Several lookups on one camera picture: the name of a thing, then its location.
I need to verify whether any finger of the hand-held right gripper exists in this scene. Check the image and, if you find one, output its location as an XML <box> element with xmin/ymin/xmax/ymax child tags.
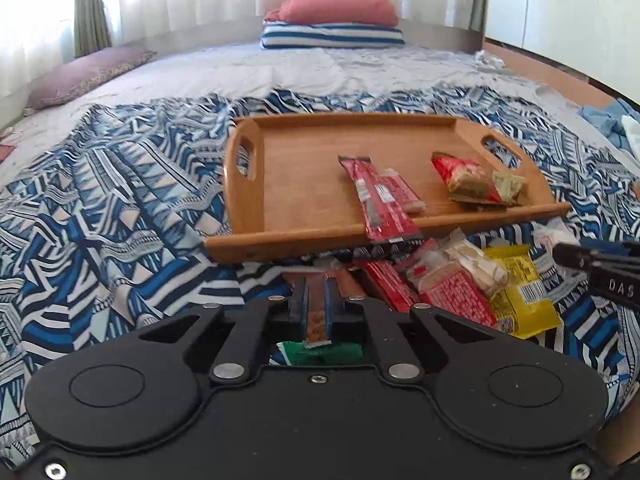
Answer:
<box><xmin>580</xmin><ymin>239</ymin><xmax>640</xmax><ymax>255</ymax></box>
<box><xmin>553</xmin><ymin>242</ymin><xmax>640</xmax><ymax>273</ymax></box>

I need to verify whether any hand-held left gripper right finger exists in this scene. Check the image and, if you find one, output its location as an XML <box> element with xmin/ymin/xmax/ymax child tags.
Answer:
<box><xmin>322</xmin><ymin>277</ymin><xmax>501</xmax><ymax>386</ymax></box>

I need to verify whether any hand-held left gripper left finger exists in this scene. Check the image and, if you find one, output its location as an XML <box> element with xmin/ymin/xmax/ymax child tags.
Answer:
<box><xmin>135</xmin><ymin>277</ymin><xmax>311</xmax><ymax>386</ymax></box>

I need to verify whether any brown peanut bar packet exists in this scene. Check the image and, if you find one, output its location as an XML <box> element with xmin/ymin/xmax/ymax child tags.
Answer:
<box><xmin>282</xmin><ymin>267</ymin><xmax>371</xmax><ymax>347</ymax></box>

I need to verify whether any small red white packet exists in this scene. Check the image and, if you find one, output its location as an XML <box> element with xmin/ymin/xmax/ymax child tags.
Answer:
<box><xmin>531</xmin><ymin>219</ymin><xmax>582</xmax><ymax>261</ymax></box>

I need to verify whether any green snack packet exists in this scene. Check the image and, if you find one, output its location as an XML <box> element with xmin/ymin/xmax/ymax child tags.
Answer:
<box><xmin>276</xmin><ymin>340</ymin><xmax>364</xmax><ymax>367</ymax></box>

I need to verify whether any dark red snack packet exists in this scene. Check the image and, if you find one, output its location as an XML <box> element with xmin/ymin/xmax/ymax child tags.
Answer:
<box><xmin>356</xmin><ymin>259</ymin><xmax>423</xmax><ymax>314</ymax></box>

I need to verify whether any yellow snack packet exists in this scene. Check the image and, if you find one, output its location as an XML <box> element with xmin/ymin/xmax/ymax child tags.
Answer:
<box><xmin>482</xmin><ymin>244</ymin><xmax>562</xmax><ymax>339</ymax></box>

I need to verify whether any clear cream snack packet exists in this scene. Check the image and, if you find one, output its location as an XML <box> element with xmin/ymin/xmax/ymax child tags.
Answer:
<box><xmin>442</xmin><ymin>229</ymin><xmax>510</xmax><ymax>298</ymax></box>

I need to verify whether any long red sachet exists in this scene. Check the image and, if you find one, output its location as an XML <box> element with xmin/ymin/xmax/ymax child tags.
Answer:
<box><xmin>338</xmin><ymin>155</ymin><xmax>422</xmax><ymax>244</ymax></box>

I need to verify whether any wooden tray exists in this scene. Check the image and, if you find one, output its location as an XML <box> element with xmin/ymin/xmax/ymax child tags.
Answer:
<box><xmin>204</xmin><ymin>112</ymin><xmax>572</xmax><ymax>264</ymax></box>

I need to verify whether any red label biscuit packet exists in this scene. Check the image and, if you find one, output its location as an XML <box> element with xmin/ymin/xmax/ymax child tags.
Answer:
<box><xmin>407</xmin><ymin>259</ymin><xmax>499</xmax><ymax>332</ymax></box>

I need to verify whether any red label wafer packet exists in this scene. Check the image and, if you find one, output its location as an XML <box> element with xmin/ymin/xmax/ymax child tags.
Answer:
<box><xmin>376</xmin><ymin>169</ymin><xmax>427</xmax><ymax>215</ymax></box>

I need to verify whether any red peanut snack packet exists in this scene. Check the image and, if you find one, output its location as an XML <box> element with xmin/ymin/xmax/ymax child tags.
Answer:
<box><xmin>431</xmin><ymin>151</ymin><xmax>502</xmax><ymax>206</ymax></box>

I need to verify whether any light blue cloth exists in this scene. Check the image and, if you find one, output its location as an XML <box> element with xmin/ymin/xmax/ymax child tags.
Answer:
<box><xmin>577</xmin><ymin>97</ymin><xmax>640</xmax><ymax>152</ymax></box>

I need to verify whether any blue patterned blanket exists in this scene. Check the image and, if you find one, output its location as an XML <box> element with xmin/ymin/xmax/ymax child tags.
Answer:
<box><xmin>0</xmin><ymin>85</ymin><xmax>640</xmax><ymax>461</ymax></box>

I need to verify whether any white crumpled tissue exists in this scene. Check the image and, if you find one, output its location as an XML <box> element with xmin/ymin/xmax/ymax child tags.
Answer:
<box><xmin>472</xmin><ymin>50</ymin><xmax>507</xmax><ymax>69</ymax></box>

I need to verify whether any bed with grey sheet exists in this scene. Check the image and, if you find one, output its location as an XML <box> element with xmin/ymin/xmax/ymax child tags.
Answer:
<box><xmin>0</xmin><ymin>40</ymin><xmax>640</xmax><ymax>176</ymax></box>

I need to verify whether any white wardrobe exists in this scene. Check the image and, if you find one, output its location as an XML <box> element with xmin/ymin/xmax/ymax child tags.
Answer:
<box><xmin>485</xmin><ymin>0</ymin><xmax>640</xmax><ymax>97</ymax></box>

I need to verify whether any blue white striped pillow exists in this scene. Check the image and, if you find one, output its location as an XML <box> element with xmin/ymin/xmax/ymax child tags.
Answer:
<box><xmin>261</xmin><ymin>21</ymin><xmax>405</xmax><ymax>50</ymax></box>

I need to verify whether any pink red pillow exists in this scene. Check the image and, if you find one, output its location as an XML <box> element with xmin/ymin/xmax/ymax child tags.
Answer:
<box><xmin>264</xmin><ymin>0</ymin><xmax>400</xmax><ymax>27</ymax></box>

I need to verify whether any purple floral pillow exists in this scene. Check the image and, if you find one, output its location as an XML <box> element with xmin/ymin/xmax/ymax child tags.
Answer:
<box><xmin>25</xmin><ymin>45</ymin><xmax>157</xmax><ymax>110</ymax></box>

